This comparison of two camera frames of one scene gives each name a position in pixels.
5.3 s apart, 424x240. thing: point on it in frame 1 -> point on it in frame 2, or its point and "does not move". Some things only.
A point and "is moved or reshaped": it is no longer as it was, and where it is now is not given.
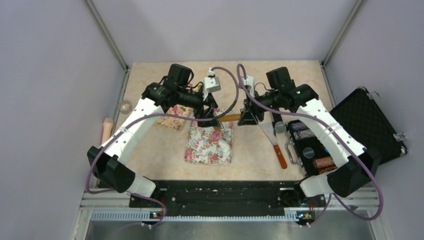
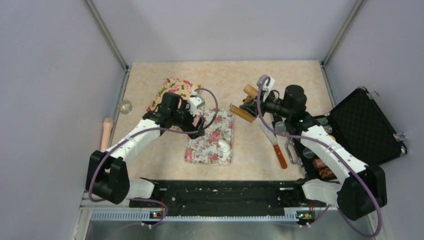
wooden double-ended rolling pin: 227,117 is moved or reshaped
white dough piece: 224,146 does not move
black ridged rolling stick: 277,117 does not move
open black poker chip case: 363,119 does not move
